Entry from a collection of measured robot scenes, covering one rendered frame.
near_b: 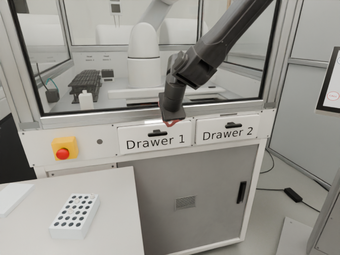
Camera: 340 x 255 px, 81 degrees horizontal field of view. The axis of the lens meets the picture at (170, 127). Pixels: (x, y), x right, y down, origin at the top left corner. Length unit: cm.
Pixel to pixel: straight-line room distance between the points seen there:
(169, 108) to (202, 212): 74
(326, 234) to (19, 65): 160
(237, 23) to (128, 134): 52
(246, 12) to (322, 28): 178
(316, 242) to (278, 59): 107
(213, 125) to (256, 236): 100
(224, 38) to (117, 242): 55
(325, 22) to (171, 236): 198
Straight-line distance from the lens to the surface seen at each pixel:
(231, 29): 47
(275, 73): 96
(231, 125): 85
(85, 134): 80
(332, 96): 107
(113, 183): 77
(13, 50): 78
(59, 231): 64
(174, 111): 59
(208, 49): 46
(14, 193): 85
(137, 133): 77
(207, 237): 136
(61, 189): 81
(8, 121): 162
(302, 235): 174
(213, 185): 108
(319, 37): 223
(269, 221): 178
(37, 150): 86
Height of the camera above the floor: 124
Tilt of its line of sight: 25 degrees down
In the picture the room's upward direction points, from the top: straight up
